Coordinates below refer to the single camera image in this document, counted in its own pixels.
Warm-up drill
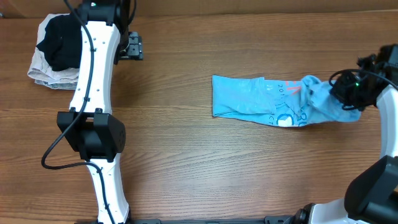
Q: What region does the light blue printed t-shirt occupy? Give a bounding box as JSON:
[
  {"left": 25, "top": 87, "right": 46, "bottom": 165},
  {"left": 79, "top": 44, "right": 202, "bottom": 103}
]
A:
[{"left": 212, "top": 75, "right": 361, "bottom": 128}]

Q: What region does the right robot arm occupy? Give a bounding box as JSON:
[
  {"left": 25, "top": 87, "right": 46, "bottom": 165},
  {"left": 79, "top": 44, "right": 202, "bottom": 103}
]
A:
[{"left": 264, "top": 44, "right": 397, "bottom": 224}]

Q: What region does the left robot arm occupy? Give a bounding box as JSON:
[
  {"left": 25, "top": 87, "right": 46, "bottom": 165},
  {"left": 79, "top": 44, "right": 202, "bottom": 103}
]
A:
[{"left": 57, "top": 1, "right": 143, "bottom": 223}]

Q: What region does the grey folded garment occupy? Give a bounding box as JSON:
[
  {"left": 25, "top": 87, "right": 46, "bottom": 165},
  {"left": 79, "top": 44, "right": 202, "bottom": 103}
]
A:
[{"left": 34, "top": 80, "right": 77, "bottom": 90}]

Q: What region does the black folded garment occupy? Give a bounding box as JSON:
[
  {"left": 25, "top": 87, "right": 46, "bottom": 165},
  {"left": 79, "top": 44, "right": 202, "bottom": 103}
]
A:
[{"left": 36, "top": 14, "right": 82, "bottom": 72}]

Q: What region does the beige folded garment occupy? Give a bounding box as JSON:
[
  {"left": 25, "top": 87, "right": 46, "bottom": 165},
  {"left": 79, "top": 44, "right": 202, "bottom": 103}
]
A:
[{"left": 27, "top": 14, "right": 79, "bottom": 85}]

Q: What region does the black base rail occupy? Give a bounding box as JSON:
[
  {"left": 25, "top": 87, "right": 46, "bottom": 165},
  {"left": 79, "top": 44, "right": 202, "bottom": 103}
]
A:
[{"left": 74, "top": 216, "right": 296, "bottom": 224}]

